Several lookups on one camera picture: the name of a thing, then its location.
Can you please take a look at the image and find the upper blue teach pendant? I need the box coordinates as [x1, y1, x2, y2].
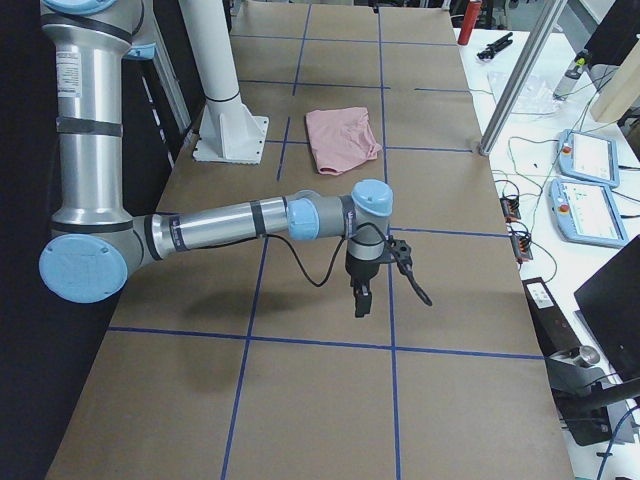
[558, 129, 620, 188]

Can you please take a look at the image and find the red cylinder bottle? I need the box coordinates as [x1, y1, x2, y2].
[457, 0, 482, 46]

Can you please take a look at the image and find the black folded tripod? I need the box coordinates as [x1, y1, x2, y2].
[476, 32, 513, 61]

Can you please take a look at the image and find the black desk cable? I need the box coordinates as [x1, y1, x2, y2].
[492, 134, 566, 281]

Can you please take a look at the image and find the lower blue teach pendant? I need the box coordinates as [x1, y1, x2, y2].
[549, 178, 629, 249]

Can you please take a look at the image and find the blue teach pendant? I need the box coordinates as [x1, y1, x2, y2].
[549, 178, 629, 249]
[558, 129, 620, 188]

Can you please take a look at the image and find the orange connector board far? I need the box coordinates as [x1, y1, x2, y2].
[499, 194, 521, 223]

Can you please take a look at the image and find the aluminium frame post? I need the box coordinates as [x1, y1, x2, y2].
[478, 0, 568, 157]

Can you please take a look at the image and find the orange connector board near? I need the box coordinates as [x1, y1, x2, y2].
[507, 220, 533, 267]

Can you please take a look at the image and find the black power box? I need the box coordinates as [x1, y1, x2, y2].
[522, 277, 581, 357]

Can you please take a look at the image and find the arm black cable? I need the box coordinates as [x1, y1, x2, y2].
[179, 222, 434, 307]

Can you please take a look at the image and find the pink Snoopy t-shirt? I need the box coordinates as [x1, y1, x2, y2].
[305, 107, 382, 176]

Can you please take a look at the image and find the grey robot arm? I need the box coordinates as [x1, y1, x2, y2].
[39, 1, 398, 317]

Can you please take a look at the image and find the clear plastic bag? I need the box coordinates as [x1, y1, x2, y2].
[487, 71, 563, 116]

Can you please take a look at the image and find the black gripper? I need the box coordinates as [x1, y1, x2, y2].
[345, 253, 380, 318]

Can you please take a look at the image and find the orange connector board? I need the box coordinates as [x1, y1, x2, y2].
[499, 194, 521, 223]
[507, 220, 533, 267]

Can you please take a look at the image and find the black monitor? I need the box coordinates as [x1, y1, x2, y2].
[574, 238, 639, 380]

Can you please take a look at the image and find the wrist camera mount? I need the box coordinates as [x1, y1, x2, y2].
[382, 236, 413, 277]

